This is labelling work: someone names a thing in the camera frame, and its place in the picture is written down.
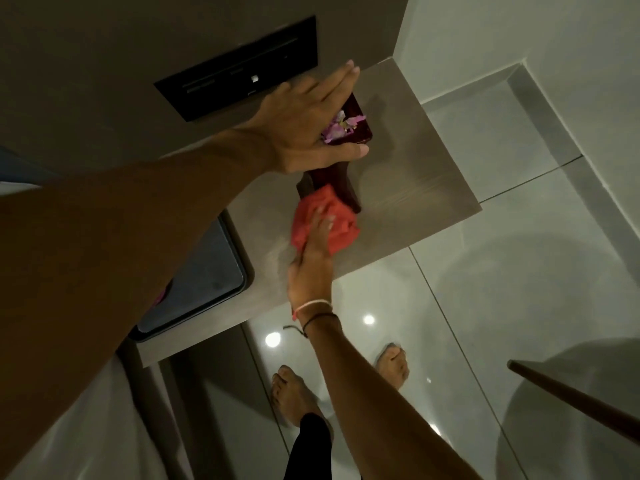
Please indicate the red cleaning cloth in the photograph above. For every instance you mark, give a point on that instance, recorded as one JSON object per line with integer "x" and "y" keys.
{"x": 345, "y": 219}

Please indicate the small pink cloth piece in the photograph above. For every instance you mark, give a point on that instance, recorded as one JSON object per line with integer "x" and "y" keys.
{"x": 161, "y": 296}

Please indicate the person's right forearm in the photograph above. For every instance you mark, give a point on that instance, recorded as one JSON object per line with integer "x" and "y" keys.
{"x": 380, "y": 404}

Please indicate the person's left foot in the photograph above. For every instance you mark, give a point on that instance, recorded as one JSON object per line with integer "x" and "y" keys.
{"x": 295, "y": 394}

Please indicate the black wall switch panel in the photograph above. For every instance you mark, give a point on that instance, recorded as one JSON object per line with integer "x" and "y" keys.
{"x": 235, "y": 69}

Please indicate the dark wooden bar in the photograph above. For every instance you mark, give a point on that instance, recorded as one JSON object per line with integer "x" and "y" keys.
{"x": 575, "y": 394}

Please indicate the dark red wooden tray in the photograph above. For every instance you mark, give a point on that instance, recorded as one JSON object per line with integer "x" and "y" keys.
{"x": 340, "y": 177}

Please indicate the person's foot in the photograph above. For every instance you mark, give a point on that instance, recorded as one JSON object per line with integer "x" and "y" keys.
{"x": 394, "y": 367}
{"x": 295, "y": 394}

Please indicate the person's right hand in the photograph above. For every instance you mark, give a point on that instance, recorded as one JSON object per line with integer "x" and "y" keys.
{"x": 310, "y": 274}

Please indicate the dark grey rounded tray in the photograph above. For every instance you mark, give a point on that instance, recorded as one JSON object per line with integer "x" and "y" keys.
{"x": 200, "y": 277}

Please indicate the black legging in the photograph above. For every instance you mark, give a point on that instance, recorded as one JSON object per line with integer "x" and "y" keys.
{"x": 310, "y": 449}

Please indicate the person's right fingers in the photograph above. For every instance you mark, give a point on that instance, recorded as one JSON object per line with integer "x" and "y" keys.
{"x": 321, "y": 227}

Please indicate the pink flower petals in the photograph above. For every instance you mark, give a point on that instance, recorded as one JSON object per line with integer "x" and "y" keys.
{"x": 340, "y": 125}

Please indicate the person's right foot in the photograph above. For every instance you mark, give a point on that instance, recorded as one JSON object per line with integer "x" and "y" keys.
{"x": 394, "y": 367}

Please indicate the person's left thumb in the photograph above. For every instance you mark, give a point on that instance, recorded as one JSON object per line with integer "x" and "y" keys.
{"x": 345, "y": 153}

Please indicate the person's left forearm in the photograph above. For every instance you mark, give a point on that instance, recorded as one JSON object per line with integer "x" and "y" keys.
{"x": 115, "y": 234}

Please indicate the grey wooden bedside table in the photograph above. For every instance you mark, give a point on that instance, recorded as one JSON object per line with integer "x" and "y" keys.
{"x": 415, "y": 184}

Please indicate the person's left hand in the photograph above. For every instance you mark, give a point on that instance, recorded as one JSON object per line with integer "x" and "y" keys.
{"x": 292, "y": 129}

